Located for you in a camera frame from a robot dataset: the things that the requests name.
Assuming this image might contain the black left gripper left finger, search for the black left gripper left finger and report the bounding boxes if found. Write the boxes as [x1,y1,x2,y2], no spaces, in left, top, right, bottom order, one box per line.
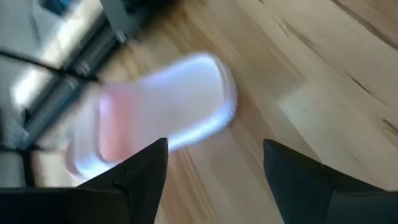
[0,138,169,224]

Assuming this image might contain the black aluminium mounting frame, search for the black aluminium mounting frame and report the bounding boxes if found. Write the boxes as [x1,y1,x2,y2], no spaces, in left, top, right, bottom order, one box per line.
[0,0,150,187]

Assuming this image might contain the pink rubber slide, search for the pink rubber slide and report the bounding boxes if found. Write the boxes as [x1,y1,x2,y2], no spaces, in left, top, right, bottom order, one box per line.
[65,52,239,181]

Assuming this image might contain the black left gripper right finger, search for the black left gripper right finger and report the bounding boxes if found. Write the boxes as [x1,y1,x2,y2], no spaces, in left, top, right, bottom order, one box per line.
[263,138,398,224]

